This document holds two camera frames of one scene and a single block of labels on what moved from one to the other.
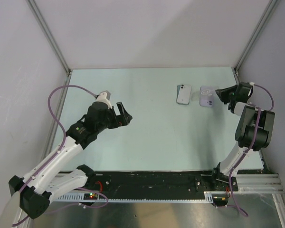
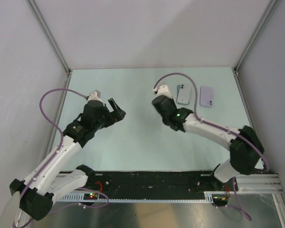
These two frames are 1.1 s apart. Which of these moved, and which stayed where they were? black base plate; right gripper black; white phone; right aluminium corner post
Moved: right gripper black
Stayed: white phone; right aluminium corner post; black base plate
